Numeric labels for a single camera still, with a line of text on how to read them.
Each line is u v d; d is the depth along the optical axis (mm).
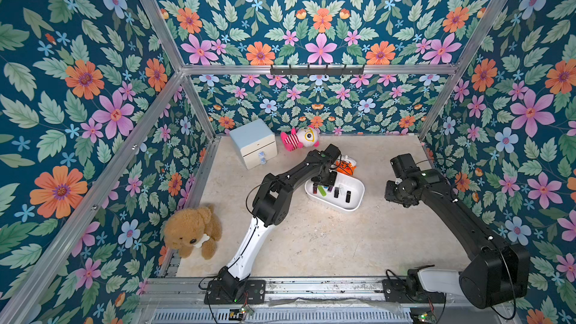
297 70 938
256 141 985
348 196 958
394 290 734
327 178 874
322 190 985
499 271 396
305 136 1108
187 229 690
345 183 992
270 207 607
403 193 674
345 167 1007
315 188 985
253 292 736
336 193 982
